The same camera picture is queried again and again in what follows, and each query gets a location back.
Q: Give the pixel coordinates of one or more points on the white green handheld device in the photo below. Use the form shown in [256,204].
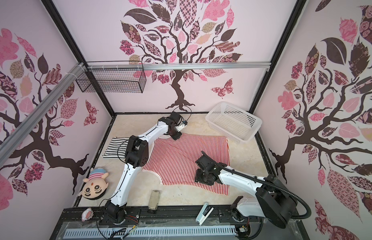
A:
[204,213]

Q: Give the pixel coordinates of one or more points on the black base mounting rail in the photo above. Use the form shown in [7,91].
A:
[223,213]

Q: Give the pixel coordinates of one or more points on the silver aluminium rail back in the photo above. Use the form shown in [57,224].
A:
[192,66]

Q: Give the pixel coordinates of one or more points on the red white striped tank top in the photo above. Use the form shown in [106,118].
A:
[174,161]

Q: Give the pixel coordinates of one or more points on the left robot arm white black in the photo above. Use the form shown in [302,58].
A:
[136,156]

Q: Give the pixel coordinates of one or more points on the cartoon face plush toy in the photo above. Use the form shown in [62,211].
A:
[95,185]

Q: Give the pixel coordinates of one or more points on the silver aluminium rail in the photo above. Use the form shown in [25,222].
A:
[26,126]
[192,66]

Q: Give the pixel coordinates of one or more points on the white slotted cable duct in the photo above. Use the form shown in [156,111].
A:
[148,232]

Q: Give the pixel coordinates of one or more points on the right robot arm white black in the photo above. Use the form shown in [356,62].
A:
[270,198]

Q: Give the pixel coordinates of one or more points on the white plastic laundry basket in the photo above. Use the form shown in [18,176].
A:
[234,123]

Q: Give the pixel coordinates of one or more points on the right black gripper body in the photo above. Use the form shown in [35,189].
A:
[202,177]

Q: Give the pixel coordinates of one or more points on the silver aluminium rail left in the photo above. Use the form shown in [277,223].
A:
[26,126]

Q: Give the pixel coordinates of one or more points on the small pink round object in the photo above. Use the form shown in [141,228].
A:
[87,215]

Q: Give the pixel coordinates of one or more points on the small tan rectangular device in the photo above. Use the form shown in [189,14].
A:
[154,201]

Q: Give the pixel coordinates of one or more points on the black white striped tank top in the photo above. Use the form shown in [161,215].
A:
[116,149]

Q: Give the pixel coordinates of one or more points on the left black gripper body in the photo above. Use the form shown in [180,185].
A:
[174,133]

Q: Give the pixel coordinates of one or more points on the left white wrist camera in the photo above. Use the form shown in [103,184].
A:
[181,125]

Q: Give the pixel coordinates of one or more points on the black wire mesh basket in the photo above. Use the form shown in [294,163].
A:
[113,77]

